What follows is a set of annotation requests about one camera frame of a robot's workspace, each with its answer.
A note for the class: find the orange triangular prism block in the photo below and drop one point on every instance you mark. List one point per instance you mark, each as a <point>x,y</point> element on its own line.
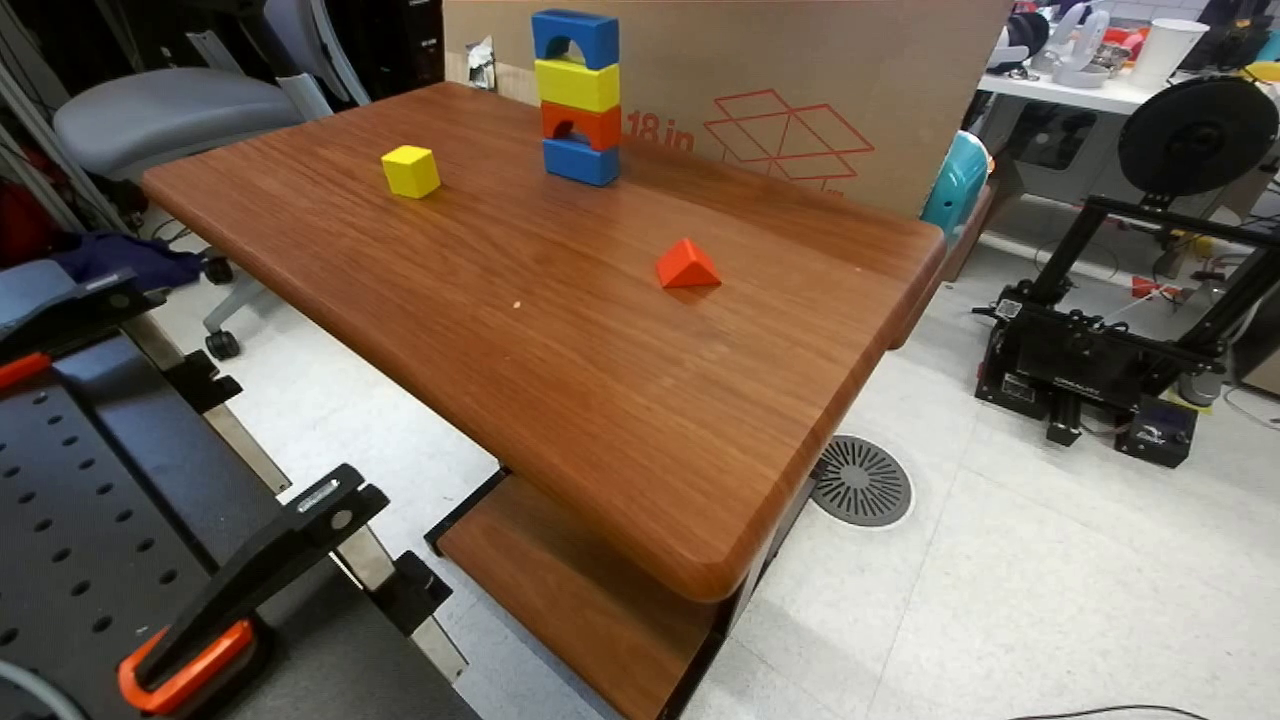
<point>686,266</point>

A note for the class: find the bottom blue block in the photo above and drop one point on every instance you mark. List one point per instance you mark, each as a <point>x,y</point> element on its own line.
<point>580,165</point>

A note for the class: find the orange arch block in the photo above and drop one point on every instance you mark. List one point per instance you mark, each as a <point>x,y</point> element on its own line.
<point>598,128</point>

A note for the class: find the yellow rectangular block in stack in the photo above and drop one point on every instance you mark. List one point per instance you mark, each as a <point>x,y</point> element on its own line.
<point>579,85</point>

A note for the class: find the upper blue arch block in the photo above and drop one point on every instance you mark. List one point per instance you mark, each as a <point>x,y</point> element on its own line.
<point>561,32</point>

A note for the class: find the round floor drain grate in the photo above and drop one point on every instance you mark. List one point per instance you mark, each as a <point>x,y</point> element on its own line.
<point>861,484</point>

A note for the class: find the lower wooden desk shelf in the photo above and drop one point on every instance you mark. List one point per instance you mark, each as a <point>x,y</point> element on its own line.
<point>613,624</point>

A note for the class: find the yellow cube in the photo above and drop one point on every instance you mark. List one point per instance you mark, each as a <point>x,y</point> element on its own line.
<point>411,171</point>

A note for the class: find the large cardboard box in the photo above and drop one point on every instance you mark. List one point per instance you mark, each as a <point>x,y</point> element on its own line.
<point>845,99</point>

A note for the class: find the teal white chair back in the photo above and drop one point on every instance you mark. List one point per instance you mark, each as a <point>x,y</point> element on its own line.
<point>958,180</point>

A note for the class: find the black 3D printer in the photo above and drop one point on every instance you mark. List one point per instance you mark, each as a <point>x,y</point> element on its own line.
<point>1049,367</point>

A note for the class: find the black orange bar clamp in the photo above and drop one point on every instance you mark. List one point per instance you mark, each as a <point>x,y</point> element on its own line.
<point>218,630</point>

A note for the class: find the black perforated metal plate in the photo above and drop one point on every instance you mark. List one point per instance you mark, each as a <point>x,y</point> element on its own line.
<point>117,500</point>

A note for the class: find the white table with clutter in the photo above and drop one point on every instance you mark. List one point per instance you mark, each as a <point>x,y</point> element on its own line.
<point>1117,54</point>

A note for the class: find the grey office chair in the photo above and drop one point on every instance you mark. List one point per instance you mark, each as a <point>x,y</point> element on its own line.
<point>151,116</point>

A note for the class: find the black filament spool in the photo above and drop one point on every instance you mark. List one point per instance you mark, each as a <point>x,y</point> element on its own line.
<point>1196,138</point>

